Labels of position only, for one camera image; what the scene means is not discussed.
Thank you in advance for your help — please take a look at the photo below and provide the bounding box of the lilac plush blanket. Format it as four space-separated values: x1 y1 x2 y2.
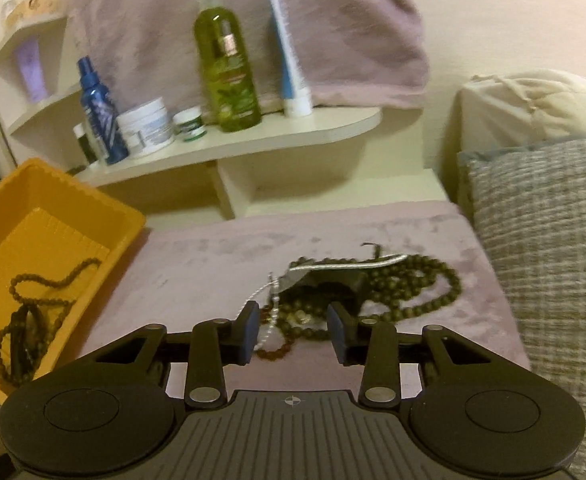
70 199 532 396

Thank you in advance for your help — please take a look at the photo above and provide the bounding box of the black wrist band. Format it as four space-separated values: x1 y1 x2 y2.
282 269 370 313

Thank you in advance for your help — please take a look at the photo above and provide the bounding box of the cream shelf unit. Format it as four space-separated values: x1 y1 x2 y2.
0 0 384 221

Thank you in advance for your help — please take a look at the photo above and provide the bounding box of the grey checked pillow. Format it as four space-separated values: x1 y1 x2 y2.
457 129 586 480

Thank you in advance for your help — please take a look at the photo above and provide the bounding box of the pile of beaded bracelets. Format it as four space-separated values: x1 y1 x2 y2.
255 254 464 362

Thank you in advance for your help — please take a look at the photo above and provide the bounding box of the brown leather bracelet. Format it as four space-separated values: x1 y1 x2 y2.
10 305 50 386

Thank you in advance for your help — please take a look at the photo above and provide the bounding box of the white cream jar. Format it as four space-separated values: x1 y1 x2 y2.
116 97 176 158

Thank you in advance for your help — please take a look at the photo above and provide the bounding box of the blue spray bottle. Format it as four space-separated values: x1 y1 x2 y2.
76 56 130 165

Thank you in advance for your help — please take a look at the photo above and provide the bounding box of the mauve hanging towel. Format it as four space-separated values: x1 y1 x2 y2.
57 0 432 111

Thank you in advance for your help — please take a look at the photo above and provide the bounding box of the cream pillow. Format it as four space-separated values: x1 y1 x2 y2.
460 68 586 145

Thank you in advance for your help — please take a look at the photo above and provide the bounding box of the white and black lip balm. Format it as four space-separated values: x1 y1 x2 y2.
72 122 102 166

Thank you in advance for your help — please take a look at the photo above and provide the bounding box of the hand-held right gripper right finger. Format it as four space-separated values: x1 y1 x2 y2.
327 302 498 406

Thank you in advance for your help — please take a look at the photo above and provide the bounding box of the green spray bottle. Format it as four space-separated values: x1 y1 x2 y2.
193 0 263 134

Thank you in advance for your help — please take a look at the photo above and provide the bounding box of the white bead string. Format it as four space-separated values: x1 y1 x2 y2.
243 254 410 353

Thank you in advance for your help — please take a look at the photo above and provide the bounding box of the small green-labelled jar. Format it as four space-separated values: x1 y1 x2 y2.
173 106 208 143

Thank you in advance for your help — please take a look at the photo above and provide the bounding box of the blue and white tube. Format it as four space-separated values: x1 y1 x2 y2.
266 0 314 119

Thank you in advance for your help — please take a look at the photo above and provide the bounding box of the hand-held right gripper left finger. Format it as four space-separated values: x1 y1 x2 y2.
95 302 262 408

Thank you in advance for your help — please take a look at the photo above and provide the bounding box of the brown wooden bead necklace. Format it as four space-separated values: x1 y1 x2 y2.
0 257 104 386

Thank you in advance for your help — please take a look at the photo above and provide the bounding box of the purple tube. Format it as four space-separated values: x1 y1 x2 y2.
15 39 50 104

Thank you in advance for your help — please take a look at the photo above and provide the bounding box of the orange plastic tray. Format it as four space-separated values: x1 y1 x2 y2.
0 157 147 403

